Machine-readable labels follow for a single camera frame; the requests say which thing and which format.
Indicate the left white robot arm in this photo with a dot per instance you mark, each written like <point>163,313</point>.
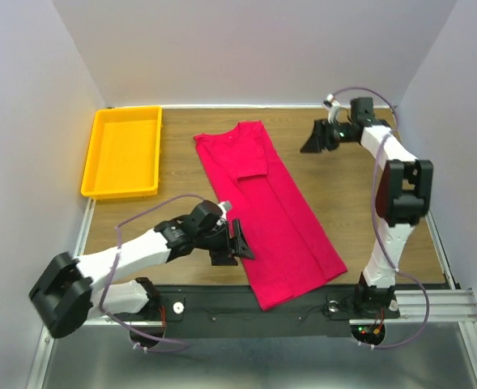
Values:
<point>72,289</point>

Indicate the aluminium frame rail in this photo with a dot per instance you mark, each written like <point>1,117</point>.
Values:
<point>49,362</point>

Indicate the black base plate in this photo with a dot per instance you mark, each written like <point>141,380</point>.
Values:
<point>194,312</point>

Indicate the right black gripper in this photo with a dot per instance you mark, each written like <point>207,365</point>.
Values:
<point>320,138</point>

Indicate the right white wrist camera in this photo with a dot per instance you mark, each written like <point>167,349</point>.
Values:
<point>333,107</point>

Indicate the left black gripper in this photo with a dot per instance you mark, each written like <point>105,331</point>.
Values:
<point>236,245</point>

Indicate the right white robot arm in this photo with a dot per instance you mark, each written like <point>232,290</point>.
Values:
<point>400,195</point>

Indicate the red t shirt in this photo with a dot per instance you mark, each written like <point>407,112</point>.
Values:
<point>292,254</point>

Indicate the yellow plastic tray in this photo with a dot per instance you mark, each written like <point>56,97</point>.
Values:
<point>123,154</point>

